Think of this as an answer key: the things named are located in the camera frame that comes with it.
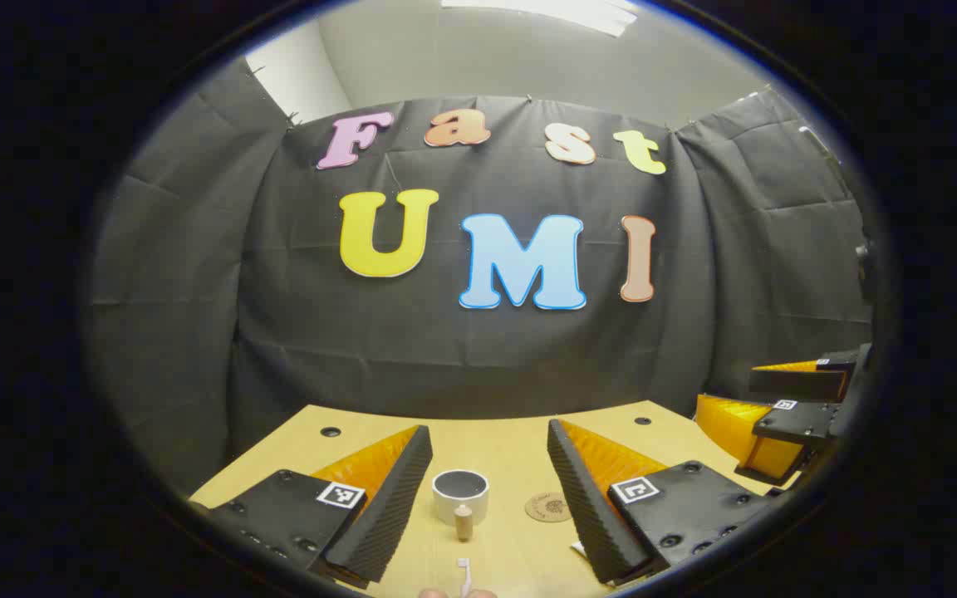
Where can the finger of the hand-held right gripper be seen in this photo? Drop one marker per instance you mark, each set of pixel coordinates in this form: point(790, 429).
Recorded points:
point(802, 423)
point(794, 384)

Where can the pale pink toothbrush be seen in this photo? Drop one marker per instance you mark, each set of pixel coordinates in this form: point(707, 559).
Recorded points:
point(463, 573)

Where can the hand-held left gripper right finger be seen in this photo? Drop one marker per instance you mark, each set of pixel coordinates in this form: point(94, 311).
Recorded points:
point(582, 507)

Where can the wooden desktop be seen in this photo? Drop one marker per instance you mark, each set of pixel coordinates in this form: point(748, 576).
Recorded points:
point(512, 448)

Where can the ceiling light panel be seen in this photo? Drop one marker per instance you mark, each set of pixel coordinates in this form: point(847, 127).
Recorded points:
point(545, 10)

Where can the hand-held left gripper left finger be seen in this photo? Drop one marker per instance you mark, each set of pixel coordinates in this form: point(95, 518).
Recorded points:
point(395, 507)

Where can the round cork coaster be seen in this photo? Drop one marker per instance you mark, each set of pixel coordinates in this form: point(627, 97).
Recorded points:
point(548, 507)

